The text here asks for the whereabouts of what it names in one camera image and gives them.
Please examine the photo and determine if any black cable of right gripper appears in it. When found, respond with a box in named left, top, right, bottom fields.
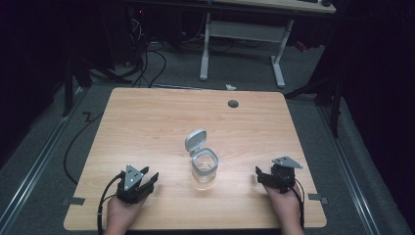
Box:
left=289, top=177, right=306, bottom=231

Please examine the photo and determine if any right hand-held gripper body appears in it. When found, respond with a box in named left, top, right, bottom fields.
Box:
left=262, top=156, right=303, bottom=194

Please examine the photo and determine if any clear jar with grey lid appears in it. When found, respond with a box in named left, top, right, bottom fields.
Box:
left=184, top=128, right=220, bottom=192

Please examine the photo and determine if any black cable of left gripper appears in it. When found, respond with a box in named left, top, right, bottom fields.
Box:
left=96, top=171, right=126, bottom=235

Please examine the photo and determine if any white-framed desk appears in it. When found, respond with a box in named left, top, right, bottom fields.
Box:
left=199, top=0, right=337, bottom=89

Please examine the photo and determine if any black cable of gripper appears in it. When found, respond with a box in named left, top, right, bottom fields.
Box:
left=289, top=177, right=306, bottom=231
left=96, top=171, right=126, bottom=235

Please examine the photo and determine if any black metal stand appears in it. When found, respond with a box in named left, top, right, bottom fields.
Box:
left=284, top=76, right=344, bottom=139
left=61, top=57, right=133, bottom=118

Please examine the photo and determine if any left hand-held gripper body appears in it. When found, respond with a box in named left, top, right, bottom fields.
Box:
left=115, top=164, right=155, bottom=206

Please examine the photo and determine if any bundle of black cables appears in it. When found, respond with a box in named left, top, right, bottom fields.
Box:
left=123, top=16, right=168, bottom=89

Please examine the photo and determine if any grey tape strip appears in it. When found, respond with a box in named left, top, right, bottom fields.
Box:
left=307, top=193, right=329, bottom=206
left=62, top=197, right=86, bottom=207

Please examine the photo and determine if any black floor cable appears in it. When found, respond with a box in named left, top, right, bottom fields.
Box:
left=63, top=111, right=105, bottom=186

